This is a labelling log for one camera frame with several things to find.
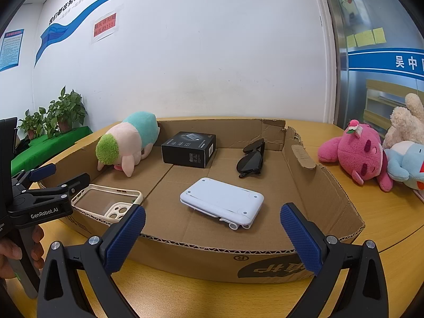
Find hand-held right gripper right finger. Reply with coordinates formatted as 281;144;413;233
280;203;390;318

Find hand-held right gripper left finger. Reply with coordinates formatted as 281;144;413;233
36;205;146;318

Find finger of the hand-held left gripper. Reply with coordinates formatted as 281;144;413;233
20;172;91;206
11;163;57;188

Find cream phone case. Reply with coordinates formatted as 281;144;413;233
71;184;144;227

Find cardboard box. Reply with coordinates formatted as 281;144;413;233
36;117;365;284

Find white keyboard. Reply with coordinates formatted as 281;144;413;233
180;177;265;231

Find black charger box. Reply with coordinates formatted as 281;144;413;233
161;131;217;168

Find person's left hand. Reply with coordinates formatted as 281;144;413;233
0;227;45;280

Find green table cover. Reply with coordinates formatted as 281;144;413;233
11;126;93;176

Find small potted green plant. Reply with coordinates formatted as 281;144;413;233
18;107;46;140

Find large potted green plant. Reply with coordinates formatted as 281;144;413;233
45;86;88;138

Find green pink teal plush toy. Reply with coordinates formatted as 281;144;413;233
96;111;160;178

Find black sunglasses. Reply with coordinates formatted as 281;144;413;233
236;138;266;178

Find blue plush toy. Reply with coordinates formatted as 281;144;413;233
384;141;424;191

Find beige plush toy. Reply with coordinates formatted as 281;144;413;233
382;93;424;149

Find wooden rack behind glass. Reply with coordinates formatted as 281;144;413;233
363;79;424;133

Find blue window banner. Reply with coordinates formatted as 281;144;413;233
347;49;424;80

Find milk carton window sticker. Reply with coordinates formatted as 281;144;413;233
334;0;375;30

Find blue wall info board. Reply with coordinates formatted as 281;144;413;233
0;29;25;72

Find blue ribbon wall decal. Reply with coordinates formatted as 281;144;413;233
34;0;266;70

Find red wall notice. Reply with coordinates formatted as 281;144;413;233
91;12;120;43

